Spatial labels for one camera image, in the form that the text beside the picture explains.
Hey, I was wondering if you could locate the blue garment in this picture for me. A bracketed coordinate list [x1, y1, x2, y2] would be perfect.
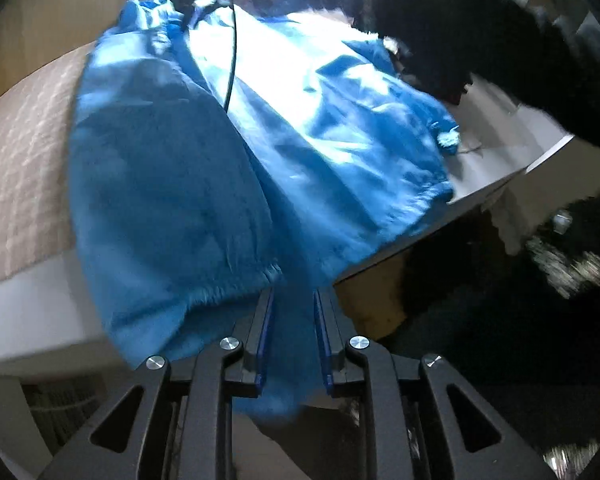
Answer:
[67, 0, 460, 419]

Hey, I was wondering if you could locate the thin black cable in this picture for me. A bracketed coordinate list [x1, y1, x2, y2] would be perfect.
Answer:
[179, 0, 240, 114]

